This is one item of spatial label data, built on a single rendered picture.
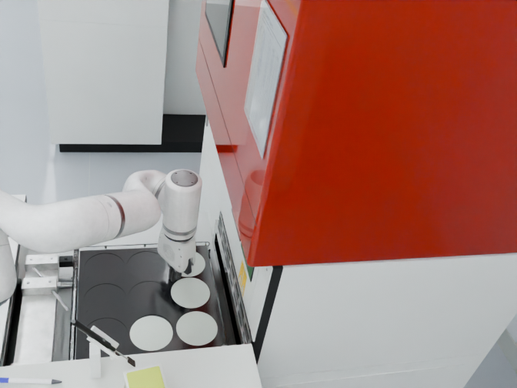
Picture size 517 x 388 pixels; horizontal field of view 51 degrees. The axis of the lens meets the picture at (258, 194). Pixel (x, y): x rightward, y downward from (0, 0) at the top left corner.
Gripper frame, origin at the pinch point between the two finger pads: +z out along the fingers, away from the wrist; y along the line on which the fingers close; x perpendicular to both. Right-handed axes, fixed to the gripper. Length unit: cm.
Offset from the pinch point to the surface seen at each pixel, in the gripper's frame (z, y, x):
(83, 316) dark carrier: 2.0, -3.6, -25.0
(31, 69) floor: 92, -273, 96
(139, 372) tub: -11.3, 23.6, -28.8
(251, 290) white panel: -13.9, 23.9, 1.7
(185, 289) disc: 1.9, 4.9, -0.6
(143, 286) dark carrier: 2.1, -2.6, -8.2
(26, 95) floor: 92, -243, 77
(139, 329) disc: 2.0, 7.6, -16.8
